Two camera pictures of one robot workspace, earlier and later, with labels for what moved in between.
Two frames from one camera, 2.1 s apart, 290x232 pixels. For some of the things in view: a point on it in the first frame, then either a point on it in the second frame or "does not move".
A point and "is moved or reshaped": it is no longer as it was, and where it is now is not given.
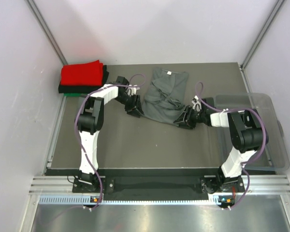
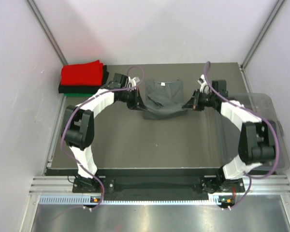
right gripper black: (184, 122) to (194, 103)
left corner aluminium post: (34, 9) does not move
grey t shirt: (164, 96) is moved or reshaped
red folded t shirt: (87, 74) does not move
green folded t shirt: (75, 94) does not move
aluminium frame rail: (270, 184) does not move
